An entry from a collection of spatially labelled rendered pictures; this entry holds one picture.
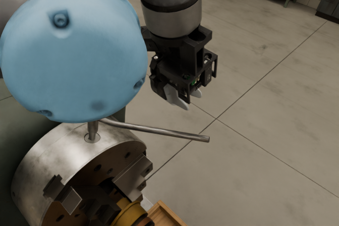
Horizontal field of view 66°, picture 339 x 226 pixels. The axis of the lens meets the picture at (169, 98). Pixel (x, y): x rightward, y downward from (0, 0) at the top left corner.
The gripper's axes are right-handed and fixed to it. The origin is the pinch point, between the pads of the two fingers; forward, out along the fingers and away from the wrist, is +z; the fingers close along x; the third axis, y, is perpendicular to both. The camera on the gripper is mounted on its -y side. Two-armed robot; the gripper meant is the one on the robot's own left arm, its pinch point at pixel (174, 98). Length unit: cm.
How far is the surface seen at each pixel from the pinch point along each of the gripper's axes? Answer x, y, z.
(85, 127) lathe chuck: -15.4, -14.2, 7.2
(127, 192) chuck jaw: -18.3, -0.9, 20.1
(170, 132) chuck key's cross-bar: -6.0, 4.3, 0.8
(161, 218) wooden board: -15.9, 3.7, 44.9
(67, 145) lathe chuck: -20.6, -12.6, 5.7
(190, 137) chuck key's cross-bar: -4.4, 7.8, 0.7
